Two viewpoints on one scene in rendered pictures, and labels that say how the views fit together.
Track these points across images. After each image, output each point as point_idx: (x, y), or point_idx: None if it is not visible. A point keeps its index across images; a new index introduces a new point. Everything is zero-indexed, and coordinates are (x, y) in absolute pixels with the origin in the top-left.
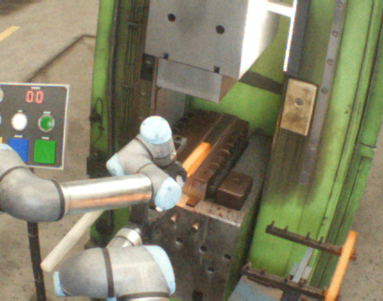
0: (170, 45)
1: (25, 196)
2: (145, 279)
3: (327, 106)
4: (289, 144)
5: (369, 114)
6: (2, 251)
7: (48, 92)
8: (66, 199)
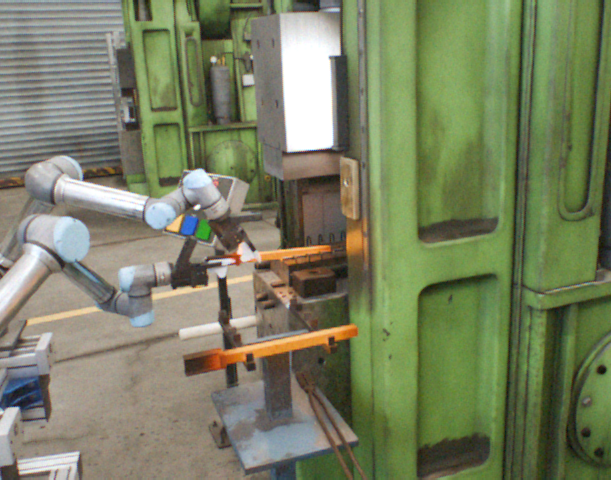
0: (264, 129)
1: (31, 174)
2: (41, 231)
3: (367, 183)
4: (353, 235)
5: (527, 242)
6: (259, 380)
7: (221, 182)
8: (60, 185)
